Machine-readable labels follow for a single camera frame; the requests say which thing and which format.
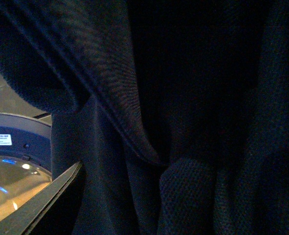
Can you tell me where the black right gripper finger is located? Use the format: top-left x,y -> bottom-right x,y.
0,162 -> 84,235

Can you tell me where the dark navy garment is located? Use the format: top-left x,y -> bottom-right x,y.
0,0 -> 289,235

